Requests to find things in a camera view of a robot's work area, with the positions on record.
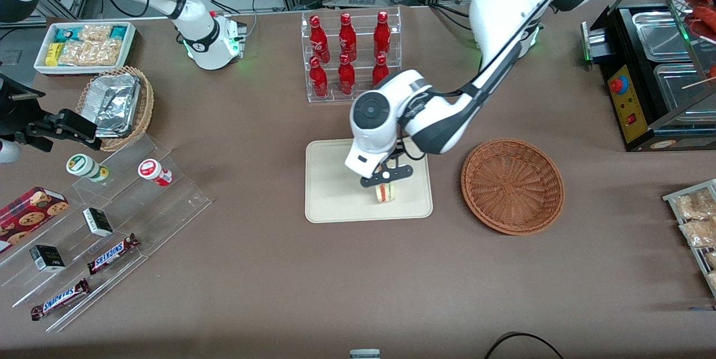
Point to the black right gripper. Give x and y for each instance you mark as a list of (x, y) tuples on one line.
[(15, 114)]

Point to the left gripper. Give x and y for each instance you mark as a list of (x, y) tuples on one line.
[(395, 155)]

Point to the triangular sandwich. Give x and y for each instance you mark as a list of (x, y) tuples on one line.
[(385, 193)]

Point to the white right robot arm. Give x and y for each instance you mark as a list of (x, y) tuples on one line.
[(196, 34)]

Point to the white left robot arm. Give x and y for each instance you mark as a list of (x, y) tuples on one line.
[(503, 12)]

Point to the cream plastic tray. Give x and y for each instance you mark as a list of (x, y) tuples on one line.
[(335, 191)]

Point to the white snack tray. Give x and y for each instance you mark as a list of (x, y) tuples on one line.
[(78, 70)]

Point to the small tan wicker basket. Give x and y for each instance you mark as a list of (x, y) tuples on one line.
[(144, 107)]

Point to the large brown wicker basket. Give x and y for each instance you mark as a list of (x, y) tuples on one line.
[(512, 185)]

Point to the green lid cup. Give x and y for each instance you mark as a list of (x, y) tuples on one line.
[(81, 165)]

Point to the aluminium foil container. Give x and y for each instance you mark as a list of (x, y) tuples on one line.
[(112, 102)]

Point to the clear acrylic bottle rack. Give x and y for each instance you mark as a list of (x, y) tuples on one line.
[(335, 97)]

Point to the yellow snack packet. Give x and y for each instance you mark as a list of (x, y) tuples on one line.
[(54, 54)]

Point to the large clear cracker bag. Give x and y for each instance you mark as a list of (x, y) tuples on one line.
[(89, 52)]

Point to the red cola bottle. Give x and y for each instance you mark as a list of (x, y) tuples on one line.
[(380, 71), (382, 32), (319, 34), (347, 34), (346, 75), (318, 76)]

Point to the red cookie box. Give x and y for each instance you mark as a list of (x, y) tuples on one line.
[(28, 213)]

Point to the teal snack packet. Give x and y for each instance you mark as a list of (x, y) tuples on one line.
[(118, 32), (66, 34)]

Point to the small black box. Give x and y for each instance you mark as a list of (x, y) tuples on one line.
[(98, 222), (47, 258)]

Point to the small clear cracker bag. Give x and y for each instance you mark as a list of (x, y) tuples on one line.
[(95, 32)]

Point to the red lid cup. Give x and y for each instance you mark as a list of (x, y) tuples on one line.
[(151, 170)]

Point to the snickers bar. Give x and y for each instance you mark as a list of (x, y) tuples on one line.
[(112, 254), (59, 300)]

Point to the clear acrylic stepped stand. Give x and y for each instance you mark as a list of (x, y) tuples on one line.
[(168, 208)]

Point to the small grey object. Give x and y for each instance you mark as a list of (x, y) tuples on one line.
[(364, 354)]

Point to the grey box with green light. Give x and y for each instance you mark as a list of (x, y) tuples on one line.
[(594, 40)]

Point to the black hot dog roller machine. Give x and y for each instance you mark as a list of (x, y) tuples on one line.
[(629, 107)]

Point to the clear bag of crackers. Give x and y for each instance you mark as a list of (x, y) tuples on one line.
[(699, 233), (693, 205)]

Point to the wooden skewer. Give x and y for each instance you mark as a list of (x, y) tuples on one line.
[(699, 83)]

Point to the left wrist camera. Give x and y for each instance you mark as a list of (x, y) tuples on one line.
[(400, 172)]

